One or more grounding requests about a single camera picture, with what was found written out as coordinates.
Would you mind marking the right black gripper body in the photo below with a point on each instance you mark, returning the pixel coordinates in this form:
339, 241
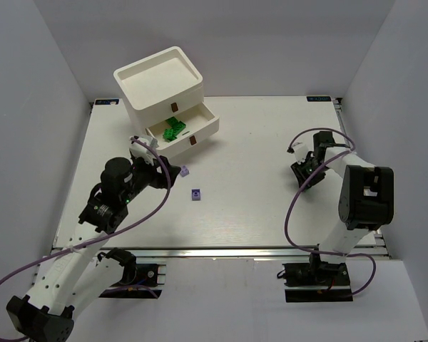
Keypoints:
304, 170

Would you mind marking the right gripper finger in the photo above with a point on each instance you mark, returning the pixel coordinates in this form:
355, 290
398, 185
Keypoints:
302, 171
318, 177

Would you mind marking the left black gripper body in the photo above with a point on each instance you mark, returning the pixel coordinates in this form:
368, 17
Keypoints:
160, 172

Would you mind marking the purple studded lego brick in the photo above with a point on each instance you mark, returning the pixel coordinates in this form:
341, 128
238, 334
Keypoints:
184, 171

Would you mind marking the purple upside-down lego brick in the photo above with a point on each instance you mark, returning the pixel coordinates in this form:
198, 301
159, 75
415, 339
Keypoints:
195, 194

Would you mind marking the green lego plate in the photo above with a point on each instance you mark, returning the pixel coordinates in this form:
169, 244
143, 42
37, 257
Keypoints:
169, 135

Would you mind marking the green square lego brick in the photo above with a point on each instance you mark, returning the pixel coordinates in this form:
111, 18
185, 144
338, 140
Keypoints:
178, 128

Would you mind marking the green sloped lego brick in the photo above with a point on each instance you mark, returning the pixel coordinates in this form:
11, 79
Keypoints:
172, 121

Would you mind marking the white drawer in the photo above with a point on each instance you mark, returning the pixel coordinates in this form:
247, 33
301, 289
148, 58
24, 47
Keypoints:
199, 120

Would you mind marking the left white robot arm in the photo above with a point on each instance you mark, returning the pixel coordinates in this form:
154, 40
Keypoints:
79, 276

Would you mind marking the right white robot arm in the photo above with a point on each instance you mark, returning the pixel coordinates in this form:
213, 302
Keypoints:
366, 197

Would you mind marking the white drawer cabinet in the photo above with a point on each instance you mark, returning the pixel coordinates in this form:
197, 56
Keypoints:
158, 87

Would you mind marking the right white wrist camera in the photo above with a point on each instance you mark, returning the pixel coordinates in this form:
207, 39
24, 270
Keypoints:
299, 150

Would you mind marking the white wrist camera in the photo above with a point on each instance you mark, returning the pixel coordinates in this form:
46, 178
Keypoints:
299, 150
139, 147

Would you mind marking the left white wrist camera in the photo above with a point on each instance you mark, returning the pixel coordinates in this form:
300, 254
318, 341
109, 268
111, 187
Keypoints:
139, 147

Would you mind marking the aluminium table front rail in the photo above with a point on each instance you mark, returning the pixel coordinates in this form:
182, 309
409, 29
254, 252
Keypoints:
219, 253

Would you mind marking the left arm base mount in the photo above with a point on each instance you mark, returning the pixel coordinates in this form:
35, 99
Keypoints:
139, 281

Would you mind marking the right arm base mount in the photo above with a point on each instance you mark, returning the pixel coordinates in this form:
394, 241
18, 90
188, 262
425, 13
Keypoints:
316, 281

